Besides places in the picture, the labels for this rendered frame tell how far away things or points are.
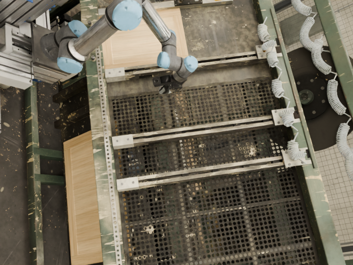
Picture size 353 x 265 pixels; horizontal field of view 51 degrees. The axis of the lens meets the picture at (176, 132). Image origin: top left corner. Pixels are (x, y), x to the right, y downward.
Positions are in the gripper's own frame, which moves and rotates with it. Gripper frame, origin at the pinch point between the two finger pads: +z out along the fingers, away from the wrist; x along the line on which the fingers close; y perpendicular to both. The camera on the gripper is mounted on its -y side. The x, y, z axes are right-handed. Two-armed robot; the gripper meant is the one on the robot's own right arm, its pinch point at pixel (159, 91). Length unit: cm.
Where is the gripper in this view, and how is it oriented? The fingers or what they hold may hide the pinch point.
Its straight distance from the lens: 213.7
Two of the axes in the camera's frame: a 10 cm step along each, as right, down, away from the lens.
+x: -1.6, -9.4, 2.9
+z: -4.5, 3.3, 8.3
